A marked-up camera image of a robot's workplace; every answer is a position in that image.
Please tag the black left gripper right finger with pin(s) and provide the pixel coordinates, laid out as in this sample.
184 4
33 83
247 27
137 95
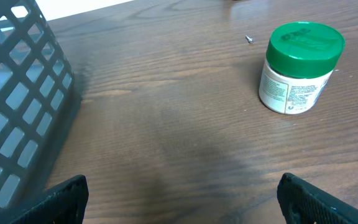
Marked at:
303 203

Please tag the green lid jar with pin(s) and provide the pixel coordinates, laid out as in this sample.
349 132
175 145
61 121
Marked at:
300 58

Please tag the grey plastic basket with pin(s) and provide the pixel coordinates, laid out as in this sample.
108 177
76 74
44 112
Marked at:
38 101

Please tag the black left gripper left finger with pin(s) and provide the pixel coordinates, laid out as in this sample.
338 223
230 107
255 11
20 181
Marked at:
63 203

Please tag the small silver screw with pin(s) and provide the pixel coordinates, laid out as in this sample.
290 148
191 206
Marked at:
249 39

